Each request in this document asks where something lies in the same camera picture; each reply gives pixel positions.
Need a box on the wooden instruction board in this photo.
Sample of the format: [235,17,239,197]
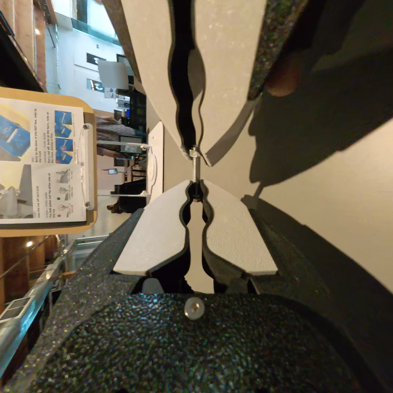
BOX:
[0,87,98,237]

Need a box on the round clear disc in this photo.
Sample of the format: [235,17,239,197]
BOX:
[148,154,158,185]

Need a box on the person's right hand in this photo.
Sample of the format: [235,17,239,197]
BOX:
[265,51,304,98]

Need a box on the white base board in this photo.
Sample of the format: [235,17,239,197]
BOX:
[146,121,165,204]

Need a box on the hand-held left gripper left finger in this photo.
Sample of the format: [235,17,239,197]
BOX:
[113,180,191,277]

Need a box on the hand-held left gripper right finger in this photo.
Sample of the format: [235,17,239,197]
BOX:
[201,179,278,276]

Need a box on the clear acrylic stand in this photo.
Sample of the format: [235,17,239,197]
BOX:
[81,123,151,211]

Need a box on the metal bolt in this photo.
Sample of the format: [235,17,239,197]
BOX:
[189,146,202,185]

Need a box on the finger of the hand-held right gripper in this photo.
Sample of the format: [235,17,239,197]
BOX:
[121,0,198,159]
[193,0,268,167]

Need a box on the black framed sign board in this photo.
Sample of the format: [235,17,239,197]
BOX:
[116,54,136,85]

